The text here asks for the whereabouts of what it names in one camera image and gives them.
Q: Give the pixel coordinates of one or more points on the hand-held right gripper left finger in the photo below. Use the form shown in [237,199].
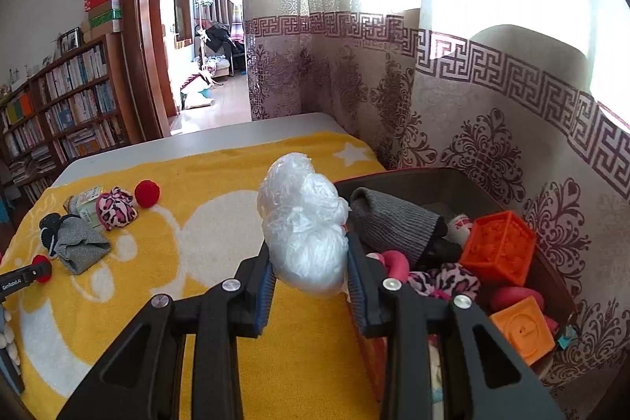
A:
[266,297]

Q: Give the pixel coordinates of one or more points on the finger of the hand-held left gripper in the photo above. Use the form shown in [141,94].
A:
[30,275]

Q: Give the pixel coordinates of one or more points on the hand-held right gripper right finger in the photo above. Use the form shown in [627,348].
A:
[357,292]

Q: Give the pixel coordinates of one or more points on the red pompom ball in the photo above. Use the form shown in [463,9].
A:
[147,193]
[43,266]

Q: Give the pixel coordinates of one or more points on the pink sock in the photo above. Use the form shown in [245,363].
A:
[512,298]
[393,265]

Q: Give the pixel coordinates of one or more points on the grey and black sock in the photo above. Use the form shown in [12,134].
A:
[393,220]
[78,247]

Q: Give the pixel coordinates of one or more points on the white plastic bag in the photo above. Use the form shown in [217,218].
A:
[305,233]

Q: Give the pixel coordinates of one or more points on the green and white paper packet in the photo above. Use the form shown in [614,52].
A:
[87,202]

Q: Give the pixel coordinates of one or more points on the leopard print sock ball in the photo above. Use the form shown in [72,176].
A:
[443,280]
[115,208]

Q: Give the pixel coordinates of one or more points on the orange studded rubber cube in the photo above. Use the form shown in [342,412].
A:
[499,248]

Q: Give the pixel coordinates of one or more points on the dark storage bin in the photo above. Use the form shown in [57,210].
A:
[472,188]

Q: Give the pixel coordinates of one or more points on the white and red packet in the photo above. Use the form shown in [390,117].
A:
[458,227]

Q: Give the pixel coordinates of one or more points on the yellow and white blanket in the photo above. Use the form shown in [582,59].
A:
[197,184]

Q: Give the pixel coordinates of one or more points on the orange smooth rubber cube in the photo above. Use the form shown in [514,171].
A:
[524,334]

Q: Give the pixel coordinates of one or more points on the wooden bookshelf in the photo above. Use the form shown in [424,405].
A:
[74,105]

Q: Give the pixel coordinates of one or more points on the white sack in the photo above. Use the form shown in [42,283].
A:
[197,93]

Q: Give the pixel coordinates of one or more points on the beige patterned curtain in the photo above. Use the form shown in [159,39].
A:
[443,80]

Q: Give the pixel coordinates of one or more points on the pile of dark clothes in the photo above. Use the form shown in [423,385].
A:
[219,37]

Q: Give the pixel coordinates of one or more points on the green cardboard box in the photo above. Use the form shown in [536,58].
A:
[106,21]

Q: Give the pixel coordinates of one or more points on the white coat rack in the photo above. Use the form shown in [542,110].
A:
[203,11]

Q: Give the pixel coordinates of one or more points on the photo frame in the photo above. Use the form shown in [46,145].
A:
[71,40]

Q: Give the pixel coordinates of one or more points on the wooden door frame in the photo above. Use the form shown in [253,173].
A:
[135,31]

